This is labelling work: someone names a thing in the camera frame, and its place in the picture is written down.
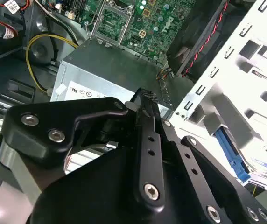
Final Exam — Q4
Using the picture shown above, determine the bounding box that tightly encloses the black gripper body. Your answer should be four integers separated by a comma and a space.
30, 116, 205, 224

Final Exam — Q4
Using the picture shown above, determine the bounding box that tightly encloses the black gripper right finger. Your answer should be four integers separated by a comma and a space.
158, 102, 267, 224

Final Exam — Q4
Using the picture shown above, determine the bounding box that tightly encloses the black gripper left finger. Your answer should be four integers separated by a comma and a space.
0, 88, 166, 211

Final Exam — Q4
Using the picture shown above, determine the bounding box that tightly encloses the hard disk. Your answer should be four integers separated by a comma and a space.
214, 127, 267, 194

